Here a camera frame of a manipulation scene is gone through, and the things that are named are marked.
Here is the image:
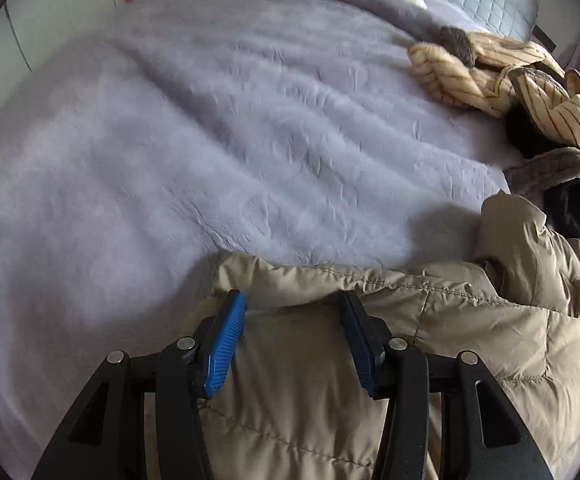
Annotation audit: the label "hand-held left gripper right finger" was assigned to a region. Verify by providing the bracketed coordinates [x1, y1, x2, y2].
[340, 291, 553, 480]

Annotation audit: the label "dark wall strip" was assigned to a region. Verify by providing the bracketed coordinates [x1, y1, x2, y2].
[534, 22, 558, 53]

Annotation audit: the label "pale pink curtain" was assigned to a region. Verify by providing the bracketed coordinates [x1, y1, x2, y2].
[552, 10, 580, 98]

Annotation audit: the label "beige puffer jacket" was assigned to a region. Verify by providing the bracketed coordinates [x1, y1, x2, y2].
[180, 192, 580, 480]

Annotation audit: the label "white wardrobe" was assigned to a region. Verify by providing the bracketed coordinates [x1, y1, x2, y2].
[0, 0, 121, 126]

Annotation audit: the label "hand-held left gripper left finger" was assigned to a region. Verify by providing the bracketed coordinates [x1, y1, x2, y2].
[32, 290, 245, 480]

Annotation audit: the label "lilac embossed bed blanket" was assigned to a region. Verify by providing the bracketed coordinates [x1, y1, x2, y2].
[0, 0, 520, 480]

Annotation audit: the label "black folded clothes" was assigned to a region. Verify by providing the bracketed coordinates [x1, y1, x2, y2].
[507, 105, 580, 246]

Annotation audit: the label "cream striped fleece robe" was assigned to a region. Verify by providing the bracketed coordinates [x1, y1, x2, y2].
[409, 27, 580, 196]

